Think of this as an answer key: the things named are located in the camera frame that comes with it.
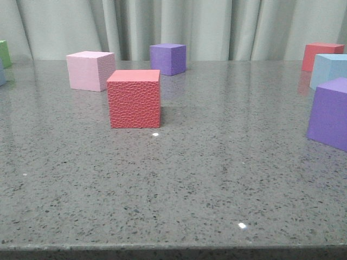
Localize purple foam cube back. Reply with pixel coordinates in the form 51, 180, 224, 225
150, 43, 187, 76

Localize red foam cube right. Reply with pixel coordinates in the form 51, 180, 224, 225
301, 42, 345, 72

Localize pink foam cube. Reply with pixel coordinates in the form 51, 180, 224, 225
66, 51, 115, 92

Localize purple foam cube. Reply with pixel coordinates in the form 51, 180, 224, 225
150, 43, 187, 76
306, 77, 346, 151

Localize green foam cube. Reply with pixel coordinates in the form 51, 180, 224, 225
0, 40, 12, 68

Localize red textured foam cube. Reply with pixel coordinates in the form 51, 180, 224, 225
107, 69, 160, 128

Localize grey curtain backdrop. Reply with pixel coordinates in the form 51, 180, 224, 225
1, 1, 346, 61

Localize purple foam cube right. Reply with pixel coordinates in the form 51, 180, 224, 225
306, 77, 346, 151

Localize light blue foam cube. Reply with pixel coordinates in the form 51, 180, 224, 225
310, 54, 347, 90

